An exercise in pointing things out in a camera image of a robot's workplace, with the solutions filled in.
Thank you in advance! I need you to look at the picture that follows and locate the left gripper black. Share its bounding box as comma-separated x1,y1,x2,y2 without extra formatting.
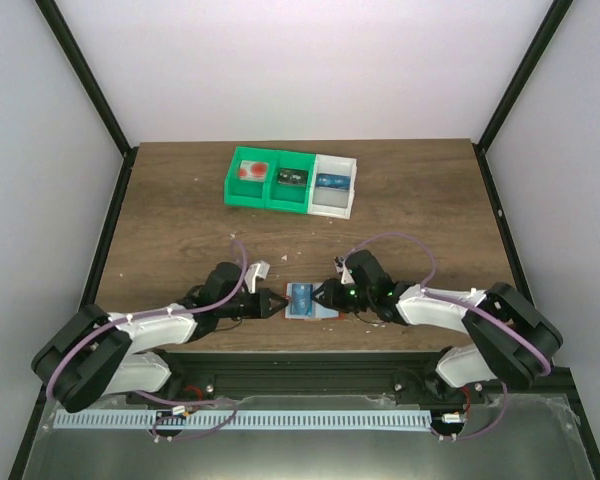
218,289,289,320

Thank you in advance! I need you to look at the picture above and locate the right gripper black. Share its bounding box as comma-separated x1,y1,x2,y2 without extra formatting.
310,278,374,315

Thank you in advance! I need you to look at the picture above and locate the blue credit card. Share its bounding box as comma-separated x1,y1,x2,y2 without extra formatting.
287,282,314,319
315,173,351,191

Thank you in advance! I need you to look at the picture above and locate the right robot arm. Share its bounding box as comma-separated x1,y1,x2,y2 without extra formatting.
312,250,564,403

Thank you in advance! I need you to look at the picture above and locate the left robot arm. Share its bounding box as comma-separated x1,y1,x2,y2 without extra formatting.
31,261,288,413

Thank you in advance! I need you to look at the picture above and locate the black card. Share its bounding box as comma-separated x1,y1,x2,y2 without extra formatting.
277,168,309,187

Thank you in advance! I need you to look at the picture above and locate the red white card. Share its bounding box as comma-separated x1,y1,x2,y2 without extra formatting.
238,160,269,182

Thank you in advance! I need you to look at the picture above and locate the white bin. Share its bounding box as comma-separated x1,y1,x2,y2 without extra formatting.
307,154,357,220

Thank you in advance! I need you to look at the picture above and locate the green double bin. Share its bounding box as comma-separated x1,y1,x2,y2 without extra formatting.
224,146,317,214

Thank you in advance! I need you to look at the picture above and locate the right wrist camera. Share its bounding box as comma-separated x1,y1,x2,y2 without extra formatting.
334,256,355,285

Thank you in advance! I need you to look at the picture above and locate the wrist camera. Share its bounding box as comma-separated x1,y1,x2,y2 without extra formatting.
334,256,355,285
245,260,270,294

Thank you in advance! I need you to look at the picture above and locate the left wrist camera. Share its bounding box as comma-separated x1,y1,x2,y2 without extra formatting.
245,260,270,294

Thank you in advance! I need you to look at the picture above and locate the black aluminium frame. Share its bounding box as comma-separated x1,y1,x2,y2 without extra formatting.
37,1,600,479

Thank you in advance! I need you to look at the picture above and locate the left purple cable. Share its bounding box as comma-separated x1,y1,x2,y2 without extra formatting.
44,239,251,444

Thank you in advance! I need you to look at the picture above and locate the light blue slotted cable duct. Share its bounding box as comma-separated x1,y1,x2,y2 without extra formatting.
53,409,431,432

